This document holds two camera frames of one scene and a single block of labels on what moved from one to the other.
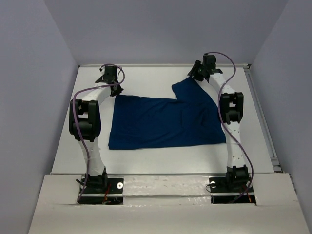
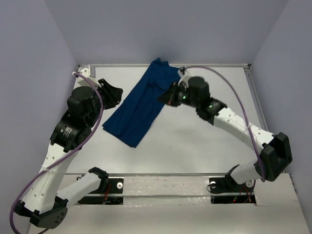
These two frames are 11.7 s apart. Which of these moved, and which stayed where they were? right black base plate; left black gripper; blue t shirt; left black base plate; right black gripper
Moved: right black gripper; left black gripper; blue t shirt
Stayed: right black base plate; left black base plate
